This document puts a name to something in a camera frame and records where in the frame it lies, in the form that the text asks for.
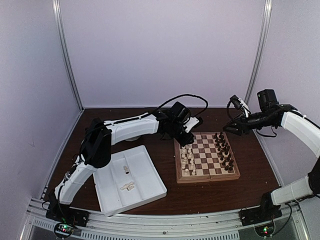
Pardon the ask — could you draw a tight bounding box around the wooden chess board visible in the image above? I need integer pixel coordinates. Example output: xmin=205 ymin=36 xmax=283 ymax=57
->
xmin=174 ymin=132 xmax=241 ymax=184

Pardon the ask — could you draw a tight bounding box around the white compartment tray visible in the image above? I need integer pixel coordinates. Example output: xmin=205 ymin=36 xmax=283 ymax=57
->
xmin=93 ymin=145 xmax=167 ymax=217

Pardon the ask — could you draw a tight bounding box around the right aluminium corner post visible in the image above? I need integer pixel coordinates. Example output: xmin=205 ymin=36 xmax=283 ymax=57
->
xmin=244 ymin=0 xmax=273 ymax=104

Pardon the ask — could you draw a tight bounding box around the aluminium corner post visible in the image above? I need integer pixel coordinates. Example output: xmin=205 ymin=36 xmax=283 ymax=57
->
xmin=52 ymin=0 xmax=84 ymax=112
xmin=244 ymin=0 xmax=273 ymax=104

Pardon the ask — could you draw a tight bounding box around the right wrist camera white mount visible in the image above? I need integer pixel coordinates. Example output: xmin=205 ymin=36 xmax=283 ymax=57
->
xmin=229 ymin=95 xmax=251 ymax=118

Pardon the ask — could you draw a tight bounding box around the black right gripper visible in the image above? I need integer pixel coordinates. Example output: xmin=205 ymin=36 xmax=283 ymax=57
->
xmin=223 ymin=110 xmax=276 ymax=136

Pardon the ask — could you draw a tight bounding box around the pile of white chess pieces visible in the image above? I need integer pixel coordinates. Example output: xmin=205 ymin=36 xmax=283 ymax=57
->
xmin=120 ymin=181 xmax=135 ymax=191

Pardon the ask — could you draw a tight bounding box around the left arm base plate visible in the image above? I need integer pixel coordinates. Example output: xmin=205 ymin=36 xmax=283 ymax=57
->
xmin=45 ymin=208 xmax=90 ymax=227

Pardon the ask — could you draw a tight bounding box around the aluminium front frame rail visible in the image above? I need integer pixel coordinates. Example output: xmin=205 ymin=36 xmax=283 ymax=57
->
xmin=18 ymin=198 xmax=311 ymax=240

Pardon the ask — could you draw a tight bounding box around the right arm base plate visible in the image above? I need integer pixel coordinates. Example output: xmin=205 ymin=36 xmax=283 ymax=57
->
xmin=238 ymin=206 xmax=283 ymax=226

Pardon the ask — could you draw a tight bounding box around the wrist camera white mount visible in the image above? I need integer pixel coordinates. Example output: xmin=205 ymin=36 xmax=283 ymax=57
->
xmin=183 ymin=116 xmax=203 ymax=133
xmin=229 ymin=95 xmax=251 ymax=118

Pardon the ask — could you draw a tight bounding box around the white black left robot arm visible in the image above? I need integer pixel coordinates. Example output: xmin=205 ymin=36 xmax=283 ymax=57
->
xmin=49 ymin=101 xmax=203 ymax=222

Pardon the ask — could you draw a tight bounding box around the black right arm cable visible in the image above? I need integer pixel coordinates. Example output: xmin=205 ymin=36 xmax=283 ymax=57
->
xmin=272 ymin=197 xmax=293 ymax=223

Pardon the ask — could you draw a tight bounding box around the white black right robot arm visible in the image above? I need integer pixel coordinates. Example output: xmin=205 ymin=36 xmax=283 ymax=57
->
xmin=223 ymin=89 xmax=320 ymax=221

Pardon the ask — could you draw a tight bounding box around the white piece in tray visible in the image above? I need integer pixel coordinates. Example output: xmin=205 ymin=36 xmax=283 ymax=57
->
xmin=123 ymin=165 xmax=130 ymax=174

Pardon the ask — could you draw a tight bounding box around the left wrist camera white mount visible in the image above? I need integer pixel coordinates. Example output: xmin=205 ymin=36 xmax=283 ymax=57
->
xmin=183 ymin=116 xmax=203 ymax=133

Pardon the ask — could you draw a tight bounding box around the left aluminium corner post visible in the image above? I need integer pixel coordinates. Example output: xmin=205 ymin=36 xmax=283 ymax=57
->
xmin=52 ymin=0 xmax=84 ymax=112

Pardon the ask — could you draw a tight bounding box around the row of dark chess pieces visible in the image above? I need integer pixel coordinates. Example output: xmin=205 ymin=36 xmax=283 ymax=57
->
xmin=213 ymin=132 xmax=235 ymax=174

